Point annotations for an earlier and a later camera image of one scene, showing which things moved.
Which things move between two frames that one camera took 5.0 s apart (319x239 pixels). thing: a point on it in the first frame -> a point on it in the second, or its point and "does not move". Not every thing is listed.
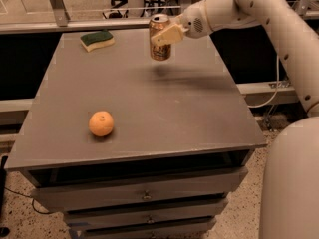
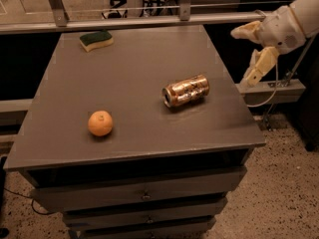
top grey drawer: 144,190 does not move
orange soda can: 158,24 -> 186,91
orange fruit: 101,123 does not move
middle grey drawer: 160,213 does not move
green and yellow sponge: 97,39 does not move
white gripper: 194,24 -> 280,31
